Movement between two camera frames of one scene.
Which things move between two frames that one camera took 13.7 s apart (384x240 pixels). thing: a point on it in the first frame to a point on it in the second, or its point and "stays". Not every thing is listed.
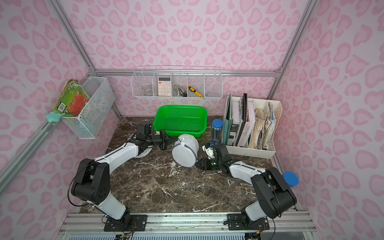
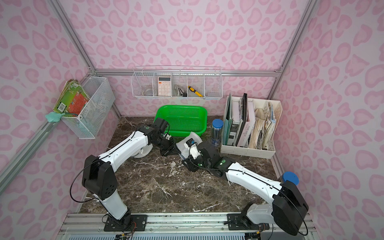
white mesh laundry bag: (145, 153) stays
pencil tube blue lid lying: (291, 178) stays
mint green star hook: (54, 117) stays
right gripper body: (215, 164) to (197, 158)
